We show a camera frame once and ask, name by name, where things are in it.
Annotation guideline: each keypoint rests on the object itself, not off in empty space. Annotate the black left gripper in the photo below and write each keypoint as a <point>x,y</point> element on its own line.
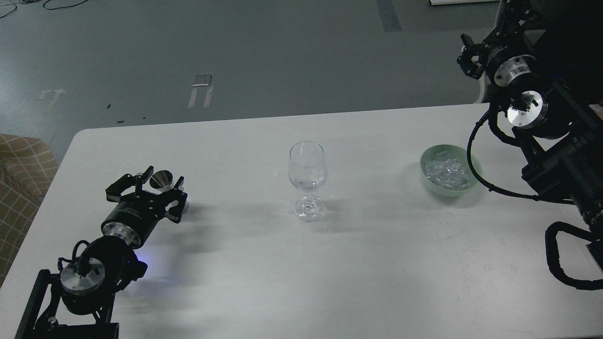
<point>137,214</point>

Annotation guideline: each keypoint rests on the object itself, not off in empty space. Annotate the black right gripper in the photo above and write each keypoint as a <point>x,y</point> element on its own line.
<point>504,55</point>

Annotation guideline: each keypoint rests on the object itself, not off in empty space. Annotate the steel double jigger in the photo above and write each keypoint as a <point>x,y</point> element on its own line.
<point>163,181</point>

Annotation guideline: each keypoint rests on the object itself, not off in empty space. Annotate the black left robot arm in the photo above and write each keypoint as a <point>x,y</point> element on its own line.
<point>77,302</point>

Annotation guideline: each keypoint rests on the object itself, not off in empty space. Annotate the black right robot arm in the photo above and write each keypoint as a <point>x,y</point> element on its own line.
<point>558,134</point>

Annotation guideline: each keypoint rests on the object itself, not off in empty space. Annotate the clear ice cubes pile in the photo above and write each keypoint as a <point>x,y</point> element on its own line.
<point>448,174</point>

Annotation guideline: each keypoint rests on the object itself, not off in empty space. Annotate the clear wine glass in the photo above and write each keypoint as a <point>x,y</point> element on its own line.
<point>307,172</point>

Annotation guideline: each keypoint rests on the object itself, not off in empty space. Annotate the white office chair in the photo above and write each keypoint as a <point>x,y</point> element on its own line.
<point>487,90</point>

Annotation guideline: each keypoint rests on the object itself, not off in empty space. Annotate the green bowl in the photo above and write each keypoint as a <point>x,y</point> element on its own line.
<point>444,151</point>

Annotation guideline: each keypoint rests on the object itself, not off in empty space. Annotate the grey tape strips on floor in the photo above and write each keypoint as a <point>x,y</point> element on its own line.
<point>201,91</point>

